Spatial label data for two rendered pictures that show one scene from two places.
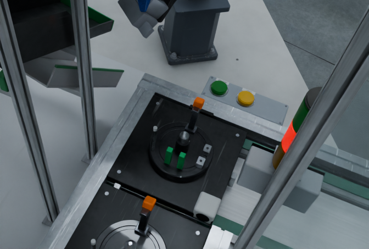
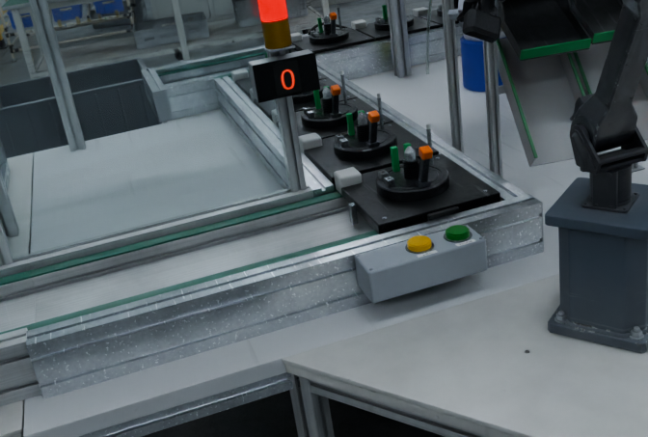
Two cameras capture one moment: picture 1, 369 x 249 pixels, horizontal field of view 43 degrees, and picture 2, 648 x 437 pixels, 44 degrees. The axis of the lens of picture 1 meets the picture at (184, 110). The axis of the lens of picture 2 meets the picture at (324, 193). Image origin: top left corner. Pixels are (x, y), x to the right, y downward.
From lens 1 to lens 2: 1.90 m
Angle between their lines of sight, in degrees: 99
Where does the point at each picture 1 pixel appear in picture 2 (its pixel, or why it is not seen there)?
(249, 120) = (391, 239)
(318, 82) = not seen: outside the picture
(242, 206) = (328, 226)
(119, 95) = not seen: hidden behind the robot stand
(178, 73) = (555, 289)
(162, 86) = (508, 207)
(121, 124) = (488, 175)
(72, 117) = not seen: hidden behind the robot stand
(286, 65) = (457, 397)
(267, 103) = (392, 259)
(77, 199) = (441, 145)
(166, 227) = (363, 163)
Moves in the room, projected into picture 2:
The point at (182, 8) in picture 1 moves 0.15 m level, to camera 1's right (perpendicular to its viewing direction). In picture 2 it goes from (580, 181) to (508, 213)
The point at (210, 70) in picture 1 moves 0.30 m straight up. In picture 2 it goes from (533, 317) to (526, 141)
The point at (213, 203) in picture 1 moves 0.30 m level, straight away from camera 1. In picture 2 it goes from (343, 174) to (406, 232)
